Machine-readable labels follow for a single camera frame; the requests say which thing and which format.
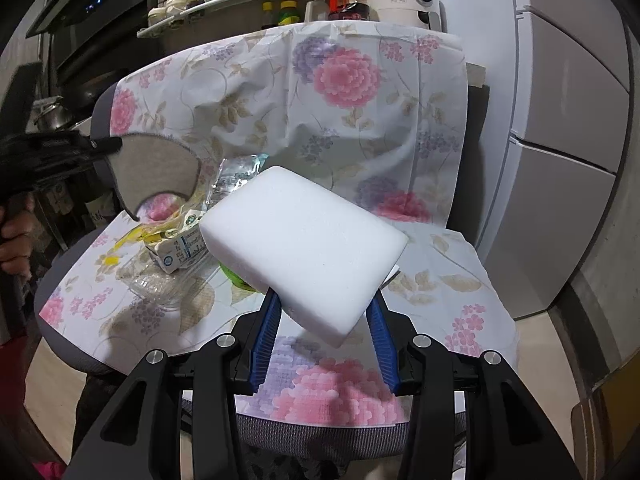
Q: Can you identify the white plastic bottle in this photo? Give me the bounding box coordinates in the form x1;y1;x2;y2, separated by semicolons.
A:
302;0;329;23

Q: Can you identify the floral cloth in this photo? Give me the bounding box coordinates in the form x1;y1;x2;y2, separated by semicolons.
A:
39;22;518;431

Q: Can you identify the black wok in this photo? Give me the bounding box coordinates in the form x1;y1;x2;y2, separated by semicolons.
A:
55;71;127;107

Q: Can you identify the white curved shelf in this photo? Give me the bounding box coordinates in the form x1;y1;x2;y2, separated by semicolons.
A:
136;0;371;39

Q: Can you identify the grey office chair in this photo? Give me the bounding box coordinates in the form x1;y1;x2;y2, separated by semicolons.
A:
34;82;481;467

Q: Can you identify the white milk carton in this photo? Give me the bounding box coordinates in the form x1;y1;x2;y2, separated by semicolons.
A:
145;210;221;276

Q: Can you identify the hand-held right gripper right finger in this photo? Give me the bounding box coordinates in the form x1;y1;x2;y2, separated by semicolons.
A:
365;291;583;480

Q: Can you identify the white foam block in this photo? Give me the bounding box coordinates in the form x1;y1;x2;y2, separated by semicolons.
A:
199;165;410;349

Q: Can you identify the green plastic item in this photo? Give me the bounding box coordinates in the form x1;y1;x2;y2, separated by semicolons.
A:
219;260;257;292

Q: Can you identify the white refrigerator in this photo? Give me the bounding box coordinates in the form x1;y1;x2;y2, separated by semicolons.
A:
467;0;632;322

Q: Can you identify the steel pot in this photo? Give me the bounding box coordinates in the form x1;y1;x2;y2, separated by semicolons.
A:
32;100;74;132

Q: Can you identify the grey felt piece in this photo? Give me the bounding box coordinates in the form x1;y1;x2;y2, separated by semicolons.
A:
107;132;201;221

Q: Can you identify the clear printed plastic wrapper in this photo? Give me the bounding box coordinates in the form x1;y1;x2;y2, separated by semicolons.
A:
209;156;272;207

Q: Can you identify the person's left hand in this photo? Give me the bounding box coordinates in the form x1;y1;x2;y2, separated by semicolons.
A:
0;194;37;279

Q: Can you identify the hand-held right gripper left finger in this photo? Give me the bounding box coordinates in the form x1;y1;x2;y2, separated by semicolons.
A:
65;290;283;480

